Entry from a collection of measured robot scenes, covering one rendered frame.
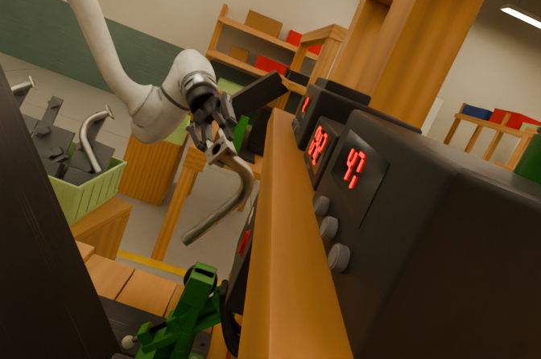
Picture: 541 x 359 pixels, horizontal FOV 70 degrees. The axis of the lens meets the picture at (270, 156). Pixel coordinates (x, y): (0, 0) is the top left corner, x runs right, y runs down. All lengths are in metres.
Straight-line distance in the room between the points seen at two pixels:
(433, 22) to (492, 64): 8.18
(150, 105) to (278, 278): 0.92
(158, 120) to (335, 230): 0.90
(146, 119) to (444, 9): 0.75
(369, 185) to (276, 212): 0.08
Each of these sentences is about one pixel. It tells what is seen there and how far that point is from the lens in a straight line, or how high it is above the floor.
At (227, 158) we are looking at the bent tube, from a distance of 0.79.
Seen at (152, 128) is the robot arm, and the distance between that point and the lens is 1.09.
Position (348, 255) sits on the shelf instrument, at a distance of 0.18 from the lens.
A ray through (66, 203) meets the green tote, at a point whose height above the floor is 0.89.
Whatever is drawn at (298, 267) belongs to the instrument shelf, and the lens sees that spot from 0.19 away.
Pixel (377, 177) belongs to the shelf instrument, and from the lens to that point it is 0.18.
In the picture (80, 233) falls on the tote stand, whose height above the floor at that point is 0.79.
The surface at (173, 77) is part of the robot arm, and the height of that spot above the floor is 1.49.
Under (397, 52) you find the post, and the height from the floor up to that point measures 1.70.
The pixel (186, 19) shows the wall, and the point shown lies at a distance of 7.55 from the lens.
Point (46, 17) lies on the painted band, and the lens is 8.27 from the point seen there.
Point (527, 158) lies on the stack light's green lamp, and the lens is 0.29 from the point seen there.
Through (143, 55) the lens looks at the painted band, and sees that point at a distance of 7.69.
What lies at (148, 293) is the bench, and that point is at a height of 0.88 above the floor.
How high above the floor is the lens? 1.62
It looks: 13 degrees down
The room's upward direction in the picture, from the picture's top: 22 degrees clockwise
